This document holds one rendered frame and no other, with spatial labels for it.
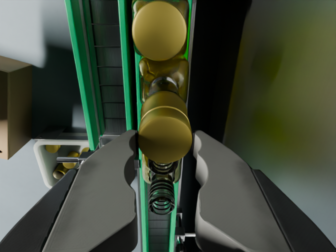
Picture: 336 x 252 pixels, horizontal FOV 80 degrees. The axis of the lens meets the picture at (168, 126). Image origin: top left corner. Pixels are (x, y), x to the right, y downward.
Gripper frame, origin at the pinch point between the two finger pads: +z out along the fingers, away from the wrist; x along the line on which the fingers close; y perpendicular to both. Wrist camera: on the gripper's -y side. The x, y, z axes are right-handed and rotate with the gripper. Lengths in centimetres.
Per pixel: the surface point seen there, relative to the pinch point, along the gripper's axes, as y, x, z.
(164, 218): 47, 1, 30
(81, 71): 1.1, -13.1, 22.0
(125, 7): -7.9, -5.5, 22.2
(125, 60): -0.7, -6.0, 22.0
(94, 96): 7.2, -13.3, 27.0
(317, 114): -0.3, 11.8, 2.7
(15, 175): 42, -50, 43
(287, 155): 4.6, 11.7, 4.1
